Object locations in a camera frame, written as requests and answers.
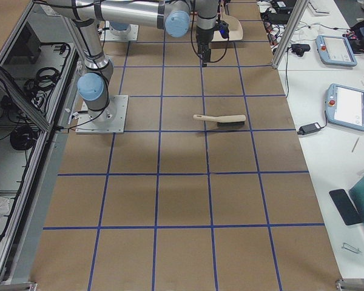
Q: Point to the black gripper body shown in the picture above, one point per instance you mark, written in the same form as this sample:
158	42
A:
204	36

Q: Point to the cream hand brush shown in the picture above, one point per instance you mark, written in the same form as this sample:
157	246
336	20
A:
222	120

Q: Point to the black webcam on desk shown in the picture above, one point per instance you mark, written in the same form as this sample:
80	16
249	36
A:
300	49

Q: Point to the teach pendant upper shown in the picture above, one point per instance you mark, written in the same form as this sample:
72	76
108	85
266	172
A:
335	50

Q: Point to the teach pendant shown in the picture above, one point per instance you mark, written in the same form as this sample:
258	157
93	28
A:
335	50
344	106

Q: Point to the black power adapter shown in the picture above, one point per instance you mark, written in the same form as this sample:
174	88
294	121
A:
309	128

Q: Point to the teach pendant lower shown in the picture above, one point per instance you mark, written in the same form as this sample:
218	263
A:
344	106

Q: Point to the black smartphone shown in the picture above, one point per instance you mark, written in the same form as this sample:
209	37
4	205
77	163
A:
345	207

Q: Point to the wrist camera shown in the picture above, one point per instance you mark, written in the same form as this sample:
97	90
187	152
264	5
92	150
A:
223	28

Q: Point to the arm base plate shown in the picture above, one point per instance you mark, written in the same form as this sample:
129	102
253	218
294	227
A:
112	120
113	35

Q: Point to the aluminium frame post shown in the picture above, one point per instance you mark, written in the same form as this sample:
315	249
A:
295	17

